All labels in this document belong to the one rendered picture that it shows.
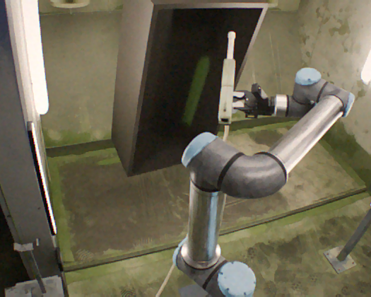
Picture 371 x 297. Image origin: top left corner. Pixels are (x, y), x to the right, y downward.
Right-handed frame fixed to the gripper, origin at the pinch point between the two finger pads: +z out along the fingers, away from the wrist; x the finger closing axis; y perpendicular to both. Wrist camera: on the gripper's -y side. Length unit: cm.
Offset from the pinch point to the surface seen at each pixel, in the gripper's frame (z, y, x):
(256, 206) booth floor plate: -25, 151, 12
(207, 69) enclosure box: 15, 56, 67
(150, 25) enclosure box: 31.6, -17.4, 24.1
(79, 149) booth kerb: 126, 132, 42
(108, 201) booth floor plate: 86, 125, -4
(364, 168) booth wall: -130, 176, 64
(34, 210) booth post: 78, 18, -49
